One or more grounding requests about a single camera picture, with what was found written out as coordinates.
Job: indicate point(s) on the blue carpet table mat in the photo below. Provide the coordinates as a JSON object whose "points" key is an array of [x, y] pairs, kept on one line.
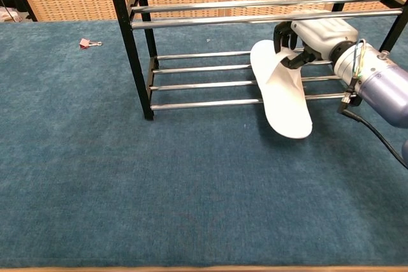
{"points": [[159, 173]]}

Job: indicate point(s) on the pink binder clip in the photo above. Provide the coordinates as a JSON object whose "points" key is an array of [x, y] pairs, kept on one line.
{"points": [[84, 43]]}

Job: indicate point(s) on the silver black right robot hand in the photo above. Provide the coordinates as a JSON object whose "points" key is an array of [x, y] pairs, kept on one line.
{"points": [[325, 36]]}

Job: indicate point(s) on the black chrome shoe rack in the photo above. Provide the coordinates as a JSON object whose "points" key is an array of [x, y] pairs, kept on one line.
{"points": [[127, 46]]}

